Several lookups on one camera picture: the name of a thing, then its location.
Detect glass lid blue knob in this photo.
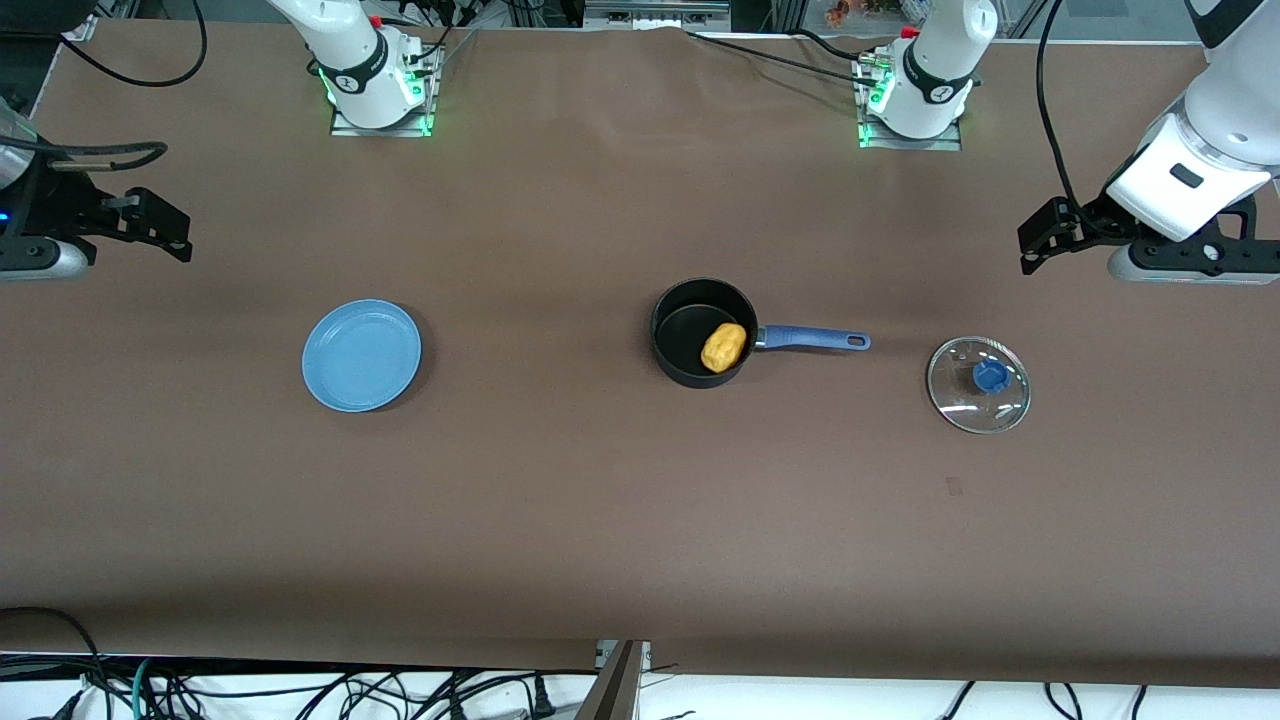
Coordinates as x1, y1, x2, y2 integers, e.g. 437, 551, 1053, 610
926, 336, 1032, 435

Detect yellow potato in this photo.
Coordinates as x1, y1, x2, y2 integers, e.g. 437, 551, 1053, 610
700, 322, 749, 375

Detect light blue round plate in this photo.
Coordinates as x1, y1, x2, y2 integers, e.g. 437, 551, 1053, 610
301, 299, 423, 413

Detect colourful background objects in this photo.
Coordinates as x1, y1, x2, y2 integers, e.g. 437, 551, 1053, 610
825, 0, 933, 27

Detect brown table cover mat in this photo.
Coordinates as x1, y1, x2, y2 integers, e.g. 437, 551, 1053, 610
0, 18, 1280, 689

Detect grey background box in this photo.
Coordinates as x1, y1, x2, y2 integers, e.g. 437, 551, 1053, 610
585, 0, 731, 30

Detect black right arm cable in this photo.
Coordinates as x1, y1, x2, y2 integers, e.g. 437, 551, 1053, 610
0, 0, 208, 173

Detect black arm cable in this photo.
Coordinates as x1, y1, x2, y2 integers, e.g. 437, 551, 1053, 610
1036, 0, 1101, 217
0, 0, 208, 173

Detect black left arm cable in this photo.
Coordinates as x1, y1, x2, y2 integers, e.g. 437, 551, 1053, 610
1036, 0, 1101, 217

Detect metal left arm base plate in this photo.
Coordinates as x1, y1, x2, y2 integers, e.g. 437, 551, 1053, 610
855, 50, 964, 152

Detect aluminium corner frame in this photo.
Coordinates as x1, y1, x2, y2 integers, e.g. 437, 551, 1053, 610
58, 0, 139, 42

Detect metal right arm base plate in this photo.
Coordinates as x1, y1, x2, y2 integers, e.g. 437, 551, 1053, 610
329, 40, 443, 139

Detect dark blue saucepan blue handle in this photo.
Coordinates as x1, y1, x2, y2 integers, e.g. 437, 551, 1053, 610
650, 277, 872, 390

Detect short black table cable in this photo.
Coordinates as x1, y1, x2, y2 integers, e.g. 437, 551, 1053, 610
790, 28, 867, 61

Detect long black table cable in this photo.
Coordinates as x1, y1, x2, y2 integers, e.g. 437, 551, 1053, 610
688, 30, 881, 87

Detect black looped floor cable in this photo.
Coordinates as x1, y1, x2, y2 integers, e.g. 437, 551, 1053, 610
0, 606, 106, 720

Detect black floor cable tangle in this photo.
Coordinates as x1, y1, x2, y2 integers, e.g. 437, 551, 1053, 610
150, 668, 601, 720

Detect aluminium frame profile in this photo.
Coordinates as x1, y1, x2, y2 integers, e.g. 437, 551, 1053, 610
573, 640, 653, 720

